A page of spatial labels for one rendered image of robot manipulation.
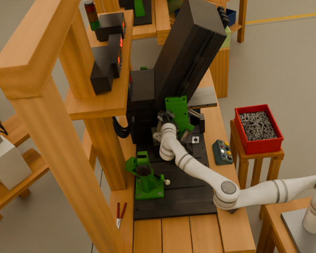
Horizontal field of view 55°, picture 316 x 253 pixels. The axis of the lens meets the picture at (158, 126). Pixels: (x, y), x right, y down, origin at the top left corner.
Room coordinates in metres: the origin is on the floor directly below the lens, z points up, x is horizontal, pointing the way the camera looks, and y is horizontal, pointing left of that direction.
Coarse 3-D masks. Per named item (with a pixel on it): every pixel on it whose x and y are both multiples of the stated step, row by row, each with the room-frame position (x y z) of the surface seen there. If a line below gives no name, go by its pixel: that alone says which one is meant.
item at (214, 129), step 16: (208, 80) 1.84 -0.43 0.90; (208, 112) 1.49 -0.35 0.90; (208, 128) 1.35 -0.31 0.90; (224, 128) 1.33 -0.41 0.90; (208, 144) 1.22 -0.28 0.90; (208, 160) 1.10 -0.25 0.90; (224, 176) 0.97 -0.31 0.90; (240, 208) 0.77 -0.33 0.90; (224, 224) 0.70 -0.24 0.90; (240, 224) 0.69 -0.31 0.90; (224, 240) 0.62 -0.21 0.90; (240, 240) 0.61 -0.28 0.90
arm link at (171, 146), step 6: (168, 138) 0.92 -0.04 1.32; (174, 138) 0.92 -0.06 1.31; (168, 144) 0.89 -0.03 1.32; (174, 144) 0.88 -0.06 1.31; (180, 144) 0.90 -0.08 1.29; (162, 150) 0.89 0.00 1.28; (168, 150) 0.87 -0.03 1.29; (174, 150) 0.86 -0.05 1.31; (180, 150) 0.86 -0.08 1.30; (180, 156) 0.83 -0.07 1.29
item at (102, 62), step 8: (96, 64) 1.09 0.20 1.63; (104, 64) 1.08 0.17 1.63; (96, 72) 1.03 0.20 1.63; (104, 72) 1.03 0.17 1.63; (112, 72) 1.09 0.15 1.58; (96, 80) 1.00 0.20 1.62; (104, 80) 0.99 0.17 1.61; (112, 80) 1.05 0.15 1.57; (96, 88) 1.00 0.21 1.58; (104, 88) 1.00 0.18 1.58
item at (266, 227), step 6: (264, 216) 0.78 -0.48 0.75; (264, 222) 0.77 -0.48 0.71; (264, 228) 0.76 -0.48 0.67; (270, 228) 0.72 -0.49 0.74; (264, 234) 0.74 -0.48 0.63; (270, 234) 0.72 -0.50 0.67; (258, 240) 0.79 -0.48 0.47; (264, 240) 0.73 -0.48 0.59; (270, 240) 0.72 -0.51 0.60; (276, 240) 0.66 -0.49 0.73; (258, 246) 0.77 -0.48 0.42; (264, 246) 0.72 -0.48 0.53; (270, 246) 0.72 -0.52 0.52; (276, 246) 0.64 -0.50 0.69; (258, 252) 0.76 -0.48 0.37; (264, 252) 0.72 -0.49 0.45; (270, 252) 0.72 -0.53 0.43; (282, 252) 0.59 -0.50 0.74
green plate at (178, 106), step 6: (174, 96) 1.26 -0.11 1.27; (186, 96) 1.24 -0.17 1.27; (168, 102) 1.25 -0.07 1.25; (174, 102) 1.24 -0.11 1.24; (180, 102) 1.24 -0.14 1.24; (186, 102) 1.23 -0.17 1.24; (168, 108) 1.24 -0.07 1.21; (174, 108) 1.23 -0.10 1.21; (180, 108) 1.23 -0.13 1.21; (186, 108) 1.23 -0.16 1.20; (180, 114) 1.22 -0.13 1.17; (186, 114) 1.22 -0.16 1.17; (174, 120) 1.22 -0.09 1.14; (180, 120) 1.21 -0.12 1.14; (186, 120) 1.21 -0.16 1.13; (180, 126) 1.20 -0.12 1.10
